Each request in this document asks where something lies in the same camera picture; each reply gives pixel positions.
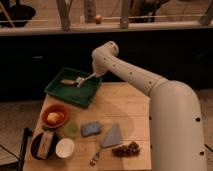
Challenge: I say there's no dark plate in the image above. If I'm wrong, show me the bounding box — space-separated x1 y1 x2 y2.
30 133 59 160

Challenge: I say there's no white small bowl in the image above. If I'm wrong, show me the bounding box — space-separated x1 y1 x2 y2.
55 138 75 158

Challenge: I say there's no orange bowl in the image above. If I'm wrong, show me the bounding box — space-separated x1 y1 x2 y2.
41 104 70 128

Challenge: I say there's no green plastic tray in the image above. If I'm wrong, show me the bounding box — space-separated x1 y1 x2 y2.
45 67 102 109

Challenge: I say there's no small metal fork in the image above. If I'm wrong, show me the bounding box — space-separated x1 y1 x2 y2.
89 149 102 166

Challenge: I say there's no brown grape bunch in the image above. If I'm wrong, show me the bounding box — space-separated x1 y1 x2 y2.
111 142 140 157

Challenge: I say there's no blue folded cloth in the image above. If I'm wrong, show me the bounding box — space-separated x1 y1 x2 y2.
100 124 121 148

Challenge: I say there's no small orange ball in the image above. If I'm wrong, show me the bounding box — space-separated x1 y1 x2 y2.
95 14 102 24

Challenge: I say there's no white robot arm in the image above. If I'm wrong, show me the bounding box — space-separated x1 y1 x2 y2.
92 41 207 171

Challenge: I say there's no white handled dish brush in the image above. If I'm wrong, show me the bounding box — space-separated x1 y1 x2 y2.
76 73 95 88

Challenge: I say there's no beige wrapped bar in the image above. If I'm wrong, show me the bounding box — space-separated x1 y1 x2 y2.
37 131 54 159

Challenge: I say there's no blue sponge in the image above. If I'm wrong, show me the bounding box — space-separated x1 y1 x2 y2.
81 121 101 137

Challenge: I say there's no yellow bun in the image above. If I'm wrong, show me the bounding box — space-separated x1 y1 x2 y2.
47 112 61 125

